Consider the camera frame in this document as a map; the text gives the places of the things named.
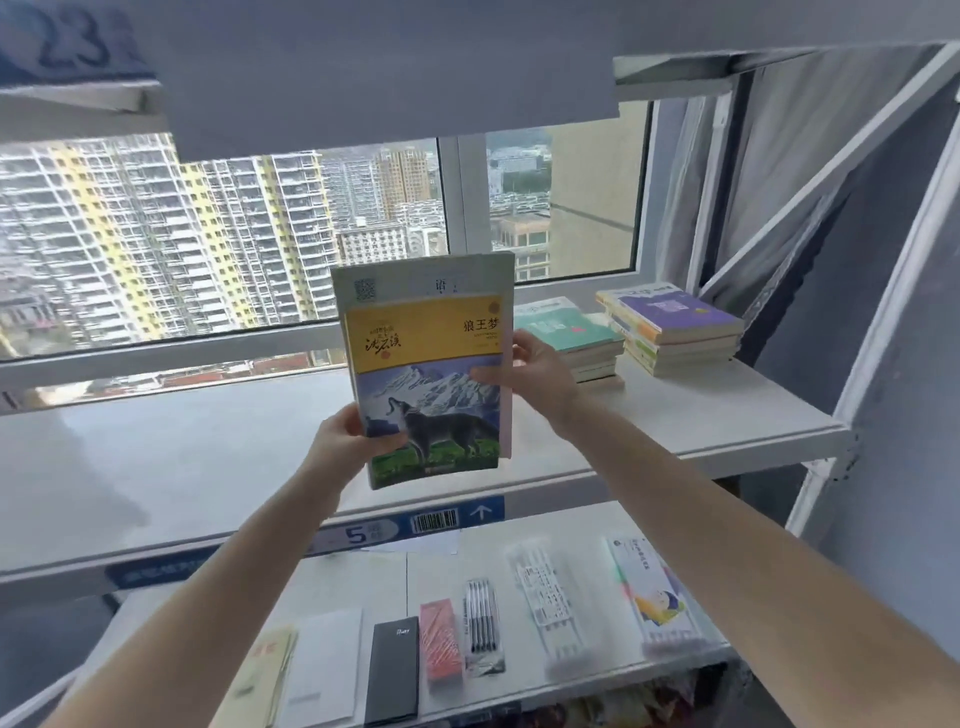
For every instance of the grey overhead board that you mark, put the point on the grey overhead board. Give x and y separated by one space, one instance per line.
375 67

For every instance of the person's right forearm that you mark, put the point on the person's right forearm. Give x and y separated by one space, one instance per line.
750 555

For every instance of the clear pack of white pens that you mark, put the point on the clear pack of white pens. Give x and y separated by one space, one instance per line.
551 611

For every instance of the grey curtain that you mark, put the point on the grey curtain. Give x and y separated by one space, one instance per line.
780 150

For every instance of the white metal shelf rack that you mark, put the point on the white metal shelf rack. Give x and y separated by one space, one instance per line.
750 420

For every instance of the white paper pad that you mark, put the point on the white paper pad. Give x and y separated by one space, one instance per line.
326 664

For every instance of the yellow wolf cover book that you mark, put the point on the yellow wolf cover book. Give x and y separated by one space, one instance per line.
427 375

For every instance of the pile of yellow-edged workbooks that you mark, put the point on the pile of yellow-edged workbooks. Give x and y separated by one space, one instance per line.
675 352

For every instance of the yellow paper envelopes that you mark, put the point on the yellow paper envelopes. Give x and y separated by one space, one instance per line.
271 675

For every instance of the white colourful marker packet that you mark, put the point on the white colourful marker packet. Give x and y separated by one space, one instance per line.
656 600

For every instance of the red eraser packet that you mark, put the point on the red eraser packet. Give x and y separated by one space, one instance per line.
441 641

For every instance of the person's right hand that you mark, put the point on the person's right hand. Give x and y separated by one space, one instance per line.
544 382

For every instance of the purple cover book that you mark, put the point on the purple cover book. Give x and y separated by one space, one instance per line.
679 309

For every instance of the black notebook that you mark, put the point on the black notebook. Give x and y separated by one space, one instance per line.
393 671

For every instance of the blue shelf sign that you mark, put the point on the blue shelf sign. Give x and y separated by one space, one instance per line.
67 37

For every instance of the grey white cover book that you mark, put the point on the grey white cover book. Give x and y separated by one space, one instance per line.
420 281

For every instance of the person's left hand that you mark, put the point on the person's left hand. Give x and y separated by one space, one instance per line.
337 457

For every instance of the white barcode sticker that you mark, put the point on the white barcode sticker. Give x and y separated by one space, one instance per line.
435 521

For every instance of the pile of pale paperback books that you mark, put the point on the pile of pale paperback books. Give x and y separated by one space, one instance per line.
596 364

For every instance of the person's left forearm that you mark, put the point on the person's left forearm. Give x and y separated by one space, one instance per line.
217 600

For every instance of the blue shelf label strip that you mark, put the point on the blue shelf label strip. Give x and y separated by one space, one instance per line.
360 536

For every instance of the person's right thumb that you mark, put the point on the person's right thumb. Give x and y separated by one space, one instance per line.
496 373

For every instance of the teal cover book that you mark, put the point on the teal cover book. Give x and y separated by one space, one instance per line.
559 324

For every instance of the white window frame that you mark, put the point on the white window frame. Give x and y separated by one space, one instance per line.
457 202

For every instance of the pack of black pens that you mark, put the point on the pack of black pens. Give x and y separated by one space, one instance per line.
484 626

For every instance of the person's left thumb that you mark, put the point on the person's left thumb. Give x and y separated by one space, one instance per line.
379 446

